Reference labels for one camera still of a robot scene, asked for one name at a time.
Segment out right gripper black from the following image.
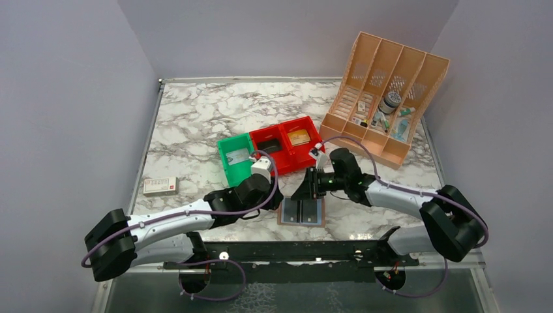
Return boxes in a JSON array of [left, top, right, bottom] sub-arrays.
[[291, 166, 348, 200]]

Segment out brown leather card holder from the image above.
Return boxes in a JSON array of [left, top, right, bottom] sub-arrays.
[[277, 198, 325, 228]]

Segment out green plastic bin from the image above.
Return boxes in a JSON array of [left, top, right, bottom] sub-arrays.
[[217, 133, 254, 187]]

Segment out red double plastic bin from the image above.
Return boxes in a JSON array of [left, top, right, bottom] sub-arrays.
[[249, 117, 321, 175]]

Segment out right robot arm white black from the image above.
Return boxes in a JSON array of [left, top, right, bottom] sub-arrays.
[[291, 148, 489, 265]]

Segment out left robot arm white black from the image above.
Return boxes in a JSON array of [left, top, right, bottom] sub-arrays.
[[81, 174, 284, 282]]

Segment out silver card in green bin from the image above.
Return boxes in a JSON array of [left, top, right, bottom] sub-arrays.
[[226, 148, 250, 166]]

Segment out black card in red bin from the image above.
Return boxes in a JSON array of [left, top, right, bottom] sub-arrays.
[[257, 138, 282, 154]]

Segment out gold card in red bin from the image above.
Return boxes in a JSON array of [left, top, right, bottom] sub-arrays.
[[287, 129, 311, 147]]

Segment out white red playing card box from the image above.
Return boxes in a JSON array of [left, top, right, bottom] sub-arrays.
[[143, 176, 179, 197]]

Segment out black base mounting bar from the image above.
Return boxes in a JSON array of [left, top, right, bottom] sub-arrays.
[[162, 240, 419, 284]]

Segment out small items in organizer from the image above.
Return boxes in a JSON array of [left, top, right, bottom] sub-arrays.
[[350, 101, 413, 142]]

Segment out round jar patterned lid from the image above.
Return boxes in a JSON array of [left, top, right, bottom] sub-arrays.
[[378, 91, 402, 114]]

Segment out green white tube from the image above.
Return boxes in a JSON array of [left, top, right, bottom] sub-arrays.
[[397, 108, 416, 117]]

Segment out peach desk organizer rack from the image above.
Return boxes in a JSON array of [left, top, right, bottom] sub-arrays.
[[319, 32, 450, 170]]

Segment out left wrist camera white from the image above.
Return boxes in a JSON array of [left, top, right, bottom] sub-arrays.
[[250, 156, 273, 182]]

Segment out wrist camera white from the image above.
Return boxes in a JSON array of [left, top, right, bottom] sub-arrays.
[[250, 156, 273, 182], [308, 143, 329, 170]]

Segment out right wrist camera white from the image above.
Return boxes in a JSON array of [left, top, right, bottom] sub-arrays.
[[308, 143, 329, 170]]

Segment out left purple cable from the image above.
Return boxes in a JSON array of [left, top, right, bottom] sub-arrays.
[[80, 149, 280, 302]]

